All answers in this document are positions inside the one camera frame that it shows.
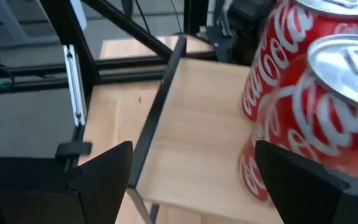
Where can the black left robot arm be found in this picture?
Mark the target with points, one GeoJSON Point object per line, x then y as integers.
{"type": "Point", "coordinates": [244, 31]}

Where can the black table clamp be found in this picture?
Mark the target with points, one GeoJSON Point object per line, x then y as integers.
{"type": "Point", "coordinates": [73, 148]}

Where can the wooden tray with black ends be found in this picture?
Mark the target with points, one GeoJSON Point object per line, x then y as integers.
{"type": "Point", "coordinates": [197, 124]}

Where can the red black Coca-Cola can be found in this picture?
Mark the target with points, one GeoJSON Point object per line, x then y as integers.
{"type": "Point", "coordinates": [275, 46]}
{"type": "Point", "coordinates": [322, 124]}

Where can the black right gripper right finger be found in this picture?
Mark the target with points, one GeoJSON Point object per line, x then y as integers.
{"type": "Point", "coordinates": [306, 199]}

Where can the silver aluminium rail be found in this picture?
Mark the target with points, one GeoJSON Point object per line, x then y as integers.
{"type": "Point", "coordinates": [75, 87]}

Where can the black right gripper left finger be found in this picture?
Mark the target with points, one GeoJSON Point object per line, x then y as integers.
{"type": "Point", "coordinates": [98, 193]}

